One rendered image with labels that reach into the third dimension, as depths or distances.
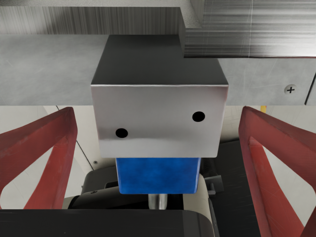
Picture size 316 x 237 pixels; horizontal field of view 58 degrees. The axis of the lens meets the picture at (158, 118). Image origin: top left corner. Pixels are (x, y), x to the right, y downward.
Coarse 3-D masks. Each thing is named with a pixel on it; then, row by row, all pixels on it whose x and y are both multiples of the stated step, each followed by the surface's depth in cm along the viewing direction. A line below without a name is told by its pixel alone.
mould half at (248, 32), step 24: (216, 0) 5; (240, 0) 5; (264, 0) 5; (288, 0) 5; (312, 0) 5; (216, 24) 5; (240, 24) 5; (264, 24) 5; (288, 24) 5; (312, 24) 5; (192, 48) 6; (216, 48) 6; (240, 48) 6; (264, 48) 6; (288, 48) 6; (312, 48) 6
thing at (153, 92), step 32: (128, 64) 11; (160, 64) 11; (192, 64) 11; (96, 96) 10; (128, 96) 10; (160, 96) 10; (192, 96) 10; (224, 96) 10; (128, 128) 11; (160, 128) 11; (192, 128) 11; (128, 160) 14; (160, 160) 14; (192, 160) 14; (128, 192) 15; (160, 192) 15; (192, 192) 15
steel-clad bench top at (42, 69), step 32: (0, 64) 15; (32, 64) 15; (64, 64) 15; (96, 64) 15; (224, 64) 16; (256, 64) 16; (288, 64) 16; (0, 96) 17; (32, 96) 17; (64, 96) 17; (256, 96) 17; (288, 96) 17
